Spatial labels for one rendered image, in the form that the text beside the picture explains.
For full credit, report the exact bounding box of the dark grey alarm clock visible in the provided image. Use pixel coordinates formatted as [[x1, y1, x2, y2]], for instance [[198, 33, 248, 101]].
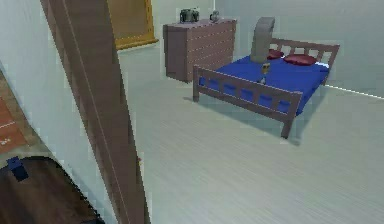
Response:
[[179, 8, 200, 24]]

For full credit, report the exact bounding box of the brown chest of drawers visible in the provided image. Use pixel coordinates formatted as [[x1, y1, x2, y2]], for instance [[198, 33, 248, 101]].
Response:
[[162, 18, 238, 84]]

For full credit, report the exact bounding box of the brown bed with blue cover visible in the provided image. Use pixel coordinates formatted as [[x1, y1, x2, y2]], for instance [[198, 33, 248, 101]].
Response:
[[192, 37, 341, 140]]

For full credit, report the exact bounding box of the brown room door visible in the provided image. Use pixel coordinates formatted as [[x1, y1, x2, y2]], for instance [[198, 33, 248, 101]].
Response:
[[39, 0, 151, 224]]

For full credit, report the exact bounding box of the grey upright pillow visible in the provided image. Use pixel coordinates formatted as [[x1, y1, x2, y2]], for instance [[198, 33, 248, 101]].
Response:
[[249, 16, 276, 64]]

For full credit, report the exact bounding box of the red pillow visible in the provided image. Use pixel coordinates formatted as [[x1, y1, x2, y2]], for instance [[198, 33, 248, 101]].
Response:
[[283, 53, 318, 67], [267, 48, 285, 61]]

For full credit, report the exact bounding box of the dark brown round table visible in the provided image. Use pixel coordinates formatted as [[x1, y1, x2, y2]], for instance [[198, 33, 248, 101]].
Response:
[[0, 156, 106, 224]]

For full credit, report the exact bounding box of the dark blue small object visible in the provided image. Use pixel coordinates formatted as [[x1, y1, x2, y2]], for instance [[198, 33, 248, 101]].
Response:
[[6, 156, 30, 183]]

